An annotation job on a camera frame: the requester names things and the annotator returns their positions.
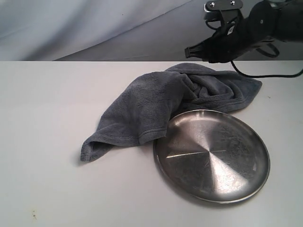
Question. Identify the grey fleece towel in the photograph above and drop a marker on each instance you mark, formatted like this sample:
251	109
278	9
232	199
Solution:
142	112

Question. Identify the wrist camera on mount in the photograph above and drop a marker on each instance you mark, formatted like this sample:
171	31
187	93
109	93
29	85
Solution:
224	11

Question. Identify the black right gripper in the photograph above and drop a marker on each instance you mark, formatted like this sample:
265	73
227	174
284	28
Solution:
233	39

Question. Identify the round steel plate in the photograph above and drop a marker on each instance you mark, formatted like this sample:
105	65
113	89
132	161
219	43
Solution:
212	156

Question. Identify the white backdrop sheet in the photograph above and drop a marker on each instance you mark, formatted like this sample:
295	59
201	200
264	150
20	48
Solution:
100	30

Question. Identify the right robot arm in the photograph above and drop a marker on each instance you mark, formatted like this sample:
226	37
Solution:
268	21

